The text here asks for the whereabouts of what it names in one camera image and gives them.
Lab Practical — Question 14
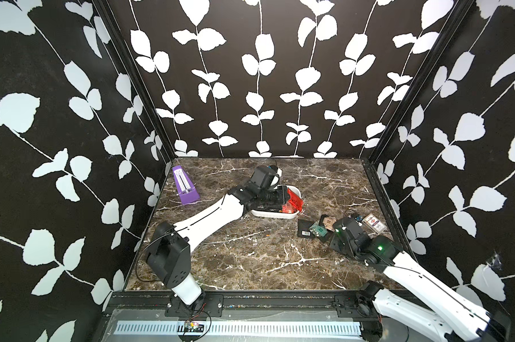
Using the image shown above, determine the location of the beige tea bag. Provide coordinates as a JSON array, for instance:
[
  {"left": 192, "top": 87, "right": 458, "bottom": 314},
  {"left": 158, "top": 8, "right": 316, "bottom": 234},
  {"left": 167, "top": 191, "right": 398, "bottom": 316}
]
[{"left": 319, "top": 215, "right": 337, "bottom": 232}]

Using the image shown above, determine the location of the green jasmine tea bag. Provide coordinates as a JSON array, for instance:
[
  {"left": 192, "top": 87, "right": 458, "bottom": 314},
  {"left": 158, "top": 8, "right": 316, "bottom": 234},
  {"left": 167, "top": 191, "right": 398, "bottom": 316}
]
[{"left": 309, "top": 224, "right": 328, "bottom": 237}]

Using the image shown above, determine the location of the orange red foil tea bag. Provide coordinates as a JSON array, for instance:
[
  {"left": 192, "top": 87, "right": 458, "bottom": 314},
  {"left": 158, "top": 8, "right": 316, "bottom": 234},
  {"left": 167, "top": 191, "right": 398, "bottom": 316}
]
[{"left": 282, "top": 188, "right": 304, "bottom": 214}]

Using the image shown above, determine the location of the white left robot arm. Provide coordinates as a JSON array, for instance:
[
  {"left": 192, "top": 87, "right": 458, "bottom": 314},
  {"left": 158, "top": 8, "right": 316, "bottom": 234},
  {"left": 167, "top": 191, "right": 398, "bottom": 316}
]
[{"left": 142, "top": 165, "right": 303, "bottom": 309}]

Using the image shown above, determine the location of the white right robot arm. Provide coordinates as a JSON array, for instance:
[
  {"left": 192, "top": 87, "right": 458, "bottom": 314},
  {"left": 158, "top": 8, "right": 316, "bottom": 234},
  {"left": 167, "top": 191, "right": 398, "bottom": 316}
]
[{"left": 332, "top": 217, "right": 511, "bottom": 341}]

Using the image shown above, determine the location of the white storage box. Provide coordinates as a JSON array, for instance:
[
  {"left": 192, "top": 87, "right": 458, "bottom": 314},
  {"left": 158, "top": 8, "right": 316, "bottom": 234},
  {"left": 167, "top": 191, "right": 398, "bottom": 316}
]
[{"left": 249, "top": 185, "right": 304, "bottom": 219}]

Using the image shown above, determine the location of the playing card box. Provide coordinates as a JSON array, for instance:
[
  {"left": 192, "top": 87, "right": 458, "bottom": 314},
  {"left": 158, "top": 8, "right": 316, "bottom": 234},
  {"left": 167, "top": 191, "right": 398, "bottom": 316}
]
[{"left": 363, "top": 214, "right": 388, "bottom": 235}]

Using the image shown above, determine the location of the black tea bag barcode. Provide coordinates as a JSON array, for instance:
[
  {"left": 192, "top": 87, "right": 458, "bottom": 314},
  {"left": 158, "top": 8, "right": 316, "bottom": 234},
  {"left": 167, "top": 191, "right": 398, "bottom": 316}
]
[{"left": 297, "top": 219, "right": 315, "bottom": 239}]

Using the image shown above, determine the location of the purple metronome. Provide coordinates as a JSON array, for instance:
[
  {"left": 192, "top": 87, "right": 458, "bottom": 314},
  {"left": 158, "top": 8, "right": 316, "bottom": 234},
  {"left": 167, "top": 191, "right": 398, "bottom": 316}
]
[{"left": 172, "top": 165, "right": 200, "bottom": 205}]

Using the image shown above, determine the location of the white cable duct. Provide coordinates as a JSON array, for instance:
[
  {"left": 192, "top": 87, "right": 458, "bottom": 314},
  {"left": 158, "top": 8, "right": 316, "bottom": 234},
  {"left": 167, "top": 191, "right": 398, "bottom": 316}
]
[{"left": 113, "top": 321, "right": 362, "bottom": 339}]

